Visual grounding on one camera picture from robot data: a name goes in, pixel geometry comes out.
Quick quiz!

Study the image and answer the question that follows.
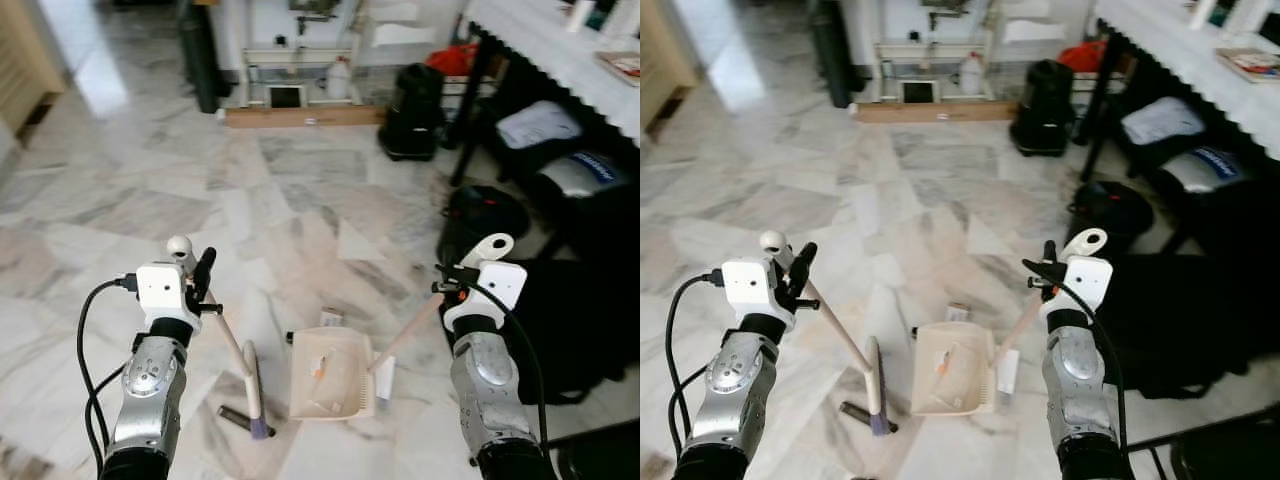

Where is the tall black cylinder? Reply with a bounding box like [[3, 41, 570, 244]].
[[808, 0, 859, 109], [177, 0, 229, 115]]

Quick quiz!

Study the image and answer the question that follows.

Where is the beige hand broom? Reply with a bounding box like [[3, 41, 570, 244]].
[[165, 235, 274, 441], [758, 230, 893, 436]]

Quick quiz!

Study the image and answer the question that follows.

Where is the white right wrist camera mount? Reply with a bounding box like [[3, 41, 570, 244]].
[[443, 260, 529, 333], [1040, 255, 1114, 321]]

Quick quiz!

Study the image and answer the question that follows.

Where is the white plastic jug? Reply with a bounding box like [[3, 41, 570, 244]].
[[325, 56, 357, 102], [957, 50, 988, 97]]

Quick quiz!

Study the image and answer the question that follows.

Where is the white shelf rack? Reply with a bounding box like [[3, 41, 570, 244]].
[[238, 30, 369, 109], [873, 25, 1001, 104]]

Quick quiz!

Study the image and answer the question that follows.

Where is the long wooden plank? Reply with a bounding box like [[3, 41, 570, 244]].
[[224, 104, 387, 129], [853, 98, 1019, 124]]

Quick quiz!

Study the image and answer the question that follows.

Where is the black backpack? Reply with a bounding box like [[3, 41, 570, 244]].
[[1068, 180, 1156, 251], [436, 184, 533, 269]]

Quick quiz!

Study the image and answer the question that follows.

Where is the white soft bag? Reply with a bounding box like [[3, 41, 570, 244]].
[[1120, 95, 1207, 148], [494, 99, 585, 153]]

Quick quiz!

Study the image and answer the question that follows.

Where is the black chair base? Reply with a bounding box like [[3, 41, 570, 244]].
[[545, 418, 641, 480], [1130, 405, 1280, 480]]

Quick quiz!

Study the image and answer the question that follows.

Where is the white folded cloth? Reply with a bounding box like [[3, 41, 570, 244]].
[[1002, 16, 1067, 44], [372, 20, 439, 49]]

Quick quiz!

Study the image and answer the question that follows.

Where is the grey and blue bag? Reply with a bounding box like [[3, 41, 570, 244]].
[[1158, 145, 1251, 196], [535, 150, 633, 201]]

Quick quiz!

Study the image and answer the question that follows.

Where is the colourful flat book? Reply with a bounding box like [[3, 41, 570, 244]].
[[1216, 46, 1280, 83], [596, 50, 641, 88]]

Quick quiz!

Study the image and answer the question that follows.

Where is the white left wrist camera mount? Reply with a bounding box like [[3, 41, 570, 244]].
[[134, 262, 203, 333], [720, 258, 798, 331]]

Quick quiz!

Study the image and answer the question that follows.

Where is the table with white cloth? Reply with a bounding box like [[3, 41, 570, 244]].
[[448, 0, 641, 189], [1078, 0, 1280, 183]]

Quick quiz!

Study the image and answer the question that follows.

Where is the light wooden cupboard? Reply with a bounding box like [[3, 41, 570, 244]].
[[0, 0, 68, 149], [640, 0, 701, 141]]

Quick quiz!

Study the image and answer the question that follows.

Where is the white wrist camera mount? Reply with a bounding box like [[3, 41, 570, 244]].
[[443, 260, 529, 333], [720, 258, 798, 331], [134, 262, 203, 333], [1040, 255, 1114, 321]]

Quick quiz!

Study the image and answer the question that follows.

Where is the beige long-handled dustpan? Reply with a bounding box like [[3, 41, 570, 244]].
[[288, 233, 517, 422], [910, 228, 1109, 417]]

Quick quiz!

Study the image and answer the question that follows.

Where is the red plastic bag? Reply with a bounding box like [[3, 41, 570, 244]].
[[426, 42, 483, 78], [1056, 40, 1109, 74]]

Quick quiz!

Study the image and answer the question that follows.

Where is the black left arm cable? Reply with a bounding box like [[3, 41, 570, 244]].
[[667, 270, 726, 471], [77, 275, 139, 476]]

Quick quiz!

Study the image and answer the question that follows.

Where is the large black bag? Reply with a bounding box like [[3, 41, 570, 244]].
[[1095, 190, 1280, 401], [490, 190, 641, 406]]

